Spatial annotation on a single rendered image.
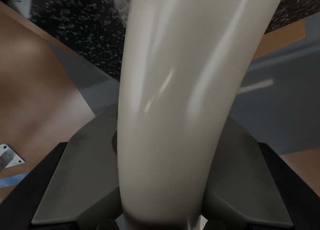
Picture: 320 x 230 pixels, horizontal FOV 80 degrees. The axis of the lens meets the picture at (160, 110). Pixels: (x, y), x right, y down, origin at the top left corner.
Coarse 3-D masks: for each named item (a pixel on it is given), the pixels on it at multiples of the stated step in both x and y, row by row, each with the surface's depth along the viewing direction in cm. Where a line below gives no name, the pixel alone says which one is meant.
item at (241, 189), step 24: (240, 144) 9; (216, 168) 7; (240, 168) 7; (264, 168) 7; (216, 192) 6; (240, 192) 6; (264, 192) 6; (216, 216) 7; (240, 216) 6; (264, 216) 6; (288, 216) 6
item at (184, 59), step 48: (144, 0) 3; (192, 0) 3; (240, 0) 3; (144, 48) 4; (192, 48) 3; (240, 48) 3; (144, 96) 4; (192, 96) 4; (144, 144) 4; (192, 144) 4; (144, 192) 5; (192, 192) 5
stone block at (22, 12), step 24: (0, 0) 17; (24, 0) 18; (48, 0) 18; (72, 0) 19; (96, 0) 19; (120, 0) 20; (288, 0) 27; (312, 0) 28; (24, 24) 27; (48, 24) 21; (72, 24) 22; (96, 24) 22; (120, 24) 23; (288, 24) 33; (72, 48) 25; (96, 48) 27; (120, 48) 28; (120, 72) 35
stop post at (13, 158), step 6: (6, 144) 135; (0, 150) 139; (6, 150) 139; (12, 150) 138; (0, 156) 135; (6, 156) 139; (12, 156) 142; (18, 156) 141; (0, 162) 134; (6, 162) 138; (12, 162) 145; (18, 162) 145; (24, 162) 145; (0, 168) 133
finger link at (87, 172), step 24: (96, 120) 10; (72, 144) 9; (96, 144) 9; (72, 168) 7; (96, 168) 7; (48, 192) 7; (72, 192) 7; (96, 192) 7; (48, 216) 6; (72, 216) 6; (96, 216) 6
